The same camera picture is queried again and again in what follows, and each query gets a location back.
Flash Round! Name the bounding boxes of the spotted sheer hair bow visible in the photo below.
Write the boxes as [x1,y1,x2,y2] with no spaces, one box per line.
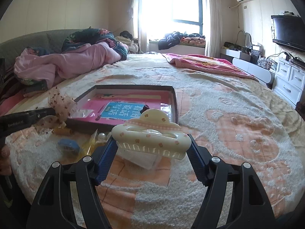
[34,86,77,135]

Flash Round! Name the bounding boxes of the cream cloud-shaped hair claw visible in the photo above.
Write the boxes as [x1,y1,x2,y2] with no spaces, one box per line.
[111,109,192,160]

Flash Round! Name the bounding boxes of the person's left hand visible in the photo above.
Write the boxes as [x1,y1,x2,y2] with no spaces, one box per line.
[0,145,12,176]

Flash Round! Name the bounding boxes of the blue hair accessory in bag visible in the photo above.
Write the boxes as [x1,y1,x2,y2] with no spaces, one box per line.
[56,139,80,156]

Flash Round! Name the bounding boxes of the yellow cellophane bag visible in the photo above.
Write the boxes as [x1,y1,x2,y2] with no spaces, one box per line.
[78,130,98,160]

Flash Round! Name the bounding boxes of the pink quilt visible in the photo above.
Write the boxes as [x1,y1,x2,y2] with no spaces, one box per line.
[14,41,121,89]

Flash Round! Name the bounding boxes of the pearl hair clip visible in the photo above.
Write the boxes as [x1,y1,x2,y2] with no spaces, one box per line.
[96,132,111,145]

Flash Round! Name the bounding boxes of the small clear bag in box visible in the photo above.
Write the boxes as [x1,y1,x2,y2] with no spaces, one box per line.
[70,110,94,119]

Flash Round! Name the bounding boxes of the peach cream bedspread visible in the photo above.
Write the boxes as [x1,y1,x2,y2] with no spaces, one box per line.
[1,53,304,228]

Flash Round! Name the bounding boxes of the clear plastic packet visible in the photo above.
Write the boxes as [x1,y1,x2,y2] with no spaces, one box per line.
[117,148,162,170]

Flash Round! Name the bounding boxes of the dark shallow cardboard box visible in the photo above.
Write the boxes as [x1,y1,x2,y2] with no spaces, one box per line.
[66,85,178,134]

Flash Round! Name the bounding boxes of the grey-green headboard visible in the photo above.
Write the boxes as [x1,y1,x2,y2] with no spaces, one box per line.
[0,29,79,69]

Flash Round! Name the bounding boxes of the dark floral blanket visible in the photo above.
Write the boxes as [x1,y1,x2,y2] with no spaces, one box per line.
[62,28,128,60]

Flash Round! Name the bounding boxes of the white drawer cabinet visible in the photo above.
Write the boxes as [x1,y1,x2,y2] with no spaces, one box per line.
[272,58,305,108]

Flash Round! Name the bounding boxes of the pink red blanket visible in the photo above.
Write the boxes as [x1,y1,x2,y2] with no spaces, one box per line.
[162,53,258,81]

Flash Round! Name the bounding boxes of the white curved side table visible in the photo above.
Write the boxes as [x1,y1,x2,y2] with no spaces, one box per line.
[220,48,275,90]

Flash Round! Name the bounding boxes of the dark clothes on windowsill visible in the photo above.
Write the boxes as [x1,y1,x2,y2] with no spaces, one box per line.
[158,31,206,50]

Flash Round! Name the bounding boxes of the black flat television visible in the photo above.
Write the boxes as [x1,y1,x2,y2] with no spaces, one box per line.
[271,15,305,52]

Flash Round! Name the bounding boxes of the white curtain right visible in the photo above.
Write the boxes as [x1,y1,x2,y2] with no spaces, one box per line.
[205,0,222,57]

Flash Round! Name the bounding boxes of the window with dark frame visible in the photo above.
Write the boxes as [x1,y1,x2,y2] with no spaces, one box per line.
[140,0,205,41]

